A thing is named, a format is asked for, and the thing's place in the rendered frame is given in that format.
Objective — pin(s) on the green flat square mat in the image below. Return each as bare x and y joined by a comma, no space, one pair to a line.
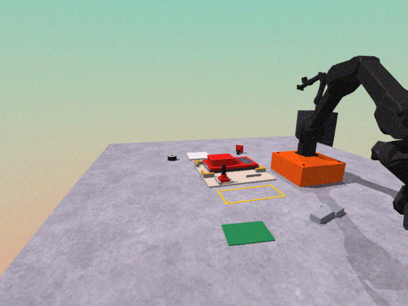
246,233

